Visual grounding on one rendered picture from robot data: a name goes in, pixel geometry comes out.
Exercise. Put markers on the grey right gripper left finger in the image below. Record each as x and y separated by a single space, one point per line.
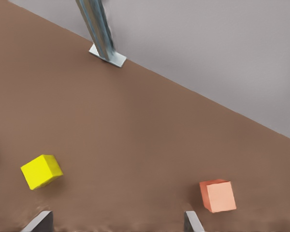
39 222

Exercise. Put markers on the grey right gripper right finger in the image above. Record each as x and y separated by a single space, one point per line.
192 222

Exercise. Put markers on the orange cube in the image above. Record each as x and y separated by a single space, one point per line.
218 196

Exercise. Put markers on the yellow cube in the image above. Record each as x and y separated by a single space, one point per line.
41 172

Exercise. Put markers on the silver frame post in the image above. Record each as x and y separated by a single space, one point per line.
100 33

